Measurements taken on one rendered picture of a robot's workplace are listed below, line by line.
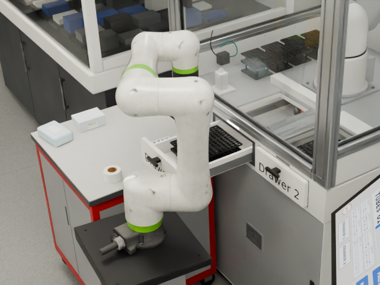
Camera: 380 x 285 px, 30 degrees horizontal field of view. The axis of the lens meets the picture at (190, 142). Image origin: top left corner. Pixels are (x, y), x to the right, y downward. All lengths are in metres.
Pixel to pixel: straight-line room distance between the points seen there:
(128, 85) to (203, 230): 1.27
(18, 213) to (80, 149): 1.08
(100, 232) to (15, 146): 2.21
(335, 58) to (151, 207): 0.75
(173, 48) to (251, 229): 0.91
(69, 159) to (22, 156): 1.54
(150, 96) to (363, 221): 0.71
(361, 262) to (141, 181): 0.75
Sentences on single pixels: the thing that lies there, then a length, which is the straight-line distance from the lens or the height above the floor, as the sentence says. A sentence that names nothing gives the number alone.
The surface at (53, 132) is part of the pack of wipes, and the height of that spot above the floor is 0.81.
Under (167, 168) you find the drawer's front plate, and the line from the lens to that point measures 2.63.
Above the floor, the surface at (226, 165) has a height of 0.86.
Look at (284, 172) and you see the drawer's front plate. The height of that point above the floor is 0.91.
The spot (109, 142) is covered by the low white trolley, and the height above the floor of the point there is 0.76.
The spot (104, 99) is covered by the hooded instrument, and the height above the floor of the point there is 0.74.
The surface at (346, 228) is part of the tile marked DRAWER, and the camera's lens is 2.17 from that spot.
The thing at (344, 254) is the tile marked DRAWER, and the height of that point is 1.00.
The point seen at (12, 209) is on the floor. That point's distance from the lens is 4.09.
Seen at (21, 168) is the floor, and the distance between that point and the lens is 4.42.
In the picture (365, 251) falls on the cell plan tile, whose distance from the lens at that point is 2.02.
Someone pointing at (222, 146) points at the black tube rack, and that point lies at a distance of 2.73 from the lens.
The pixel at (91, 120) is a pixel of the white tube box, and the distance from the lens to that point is 3.16.
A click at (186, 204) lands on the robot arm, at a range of 2.31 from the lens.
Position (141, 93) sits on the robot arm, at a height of 1.42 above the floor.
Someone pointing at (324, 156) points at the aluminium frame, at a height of 1.07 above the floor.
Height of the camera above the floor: 2.37
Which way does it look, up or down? 32 degrees down
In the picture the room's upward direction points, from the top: 3 degrees counter-clockwise
